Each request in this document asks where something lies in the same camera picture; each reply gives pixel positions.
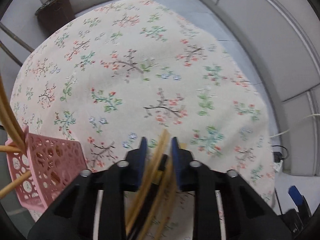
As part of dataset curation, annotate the black power adapter cable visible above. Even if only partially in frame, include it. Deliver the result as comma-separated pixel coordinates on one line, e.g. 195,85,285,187
271,144,290,163

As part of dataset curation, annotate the floral tablecloth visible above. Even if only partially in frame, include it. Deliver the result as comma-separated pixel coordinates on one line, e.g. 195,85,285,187
10,0,278,240

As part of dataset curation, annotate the black chopstick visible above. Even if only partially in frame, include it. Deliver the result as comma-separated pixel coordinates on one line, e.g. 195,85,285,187
127,154,168,239

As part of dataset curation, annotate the black trash bin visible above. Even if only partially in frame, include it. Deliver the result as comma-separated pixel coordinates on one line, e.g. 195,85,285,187
35,0,75,36

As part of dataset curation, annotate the white power cord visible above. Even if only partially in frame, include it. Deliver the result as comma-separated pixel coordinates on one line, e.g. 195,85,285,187
268,113,320,138

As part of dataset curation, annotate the mop with blue handle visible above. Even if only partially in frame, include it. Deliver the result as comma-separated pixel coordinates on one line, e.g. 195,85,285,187
0,22,34,53

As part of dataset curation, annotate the white power strip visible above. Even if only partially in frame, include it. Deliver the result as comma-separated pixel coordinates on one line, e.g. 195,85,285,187
272,160,283,173

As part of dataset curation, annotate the pink perforated utensil holder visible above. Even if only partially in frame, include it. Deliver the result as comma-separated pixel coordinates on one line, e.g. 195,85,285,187
7,127,87,212

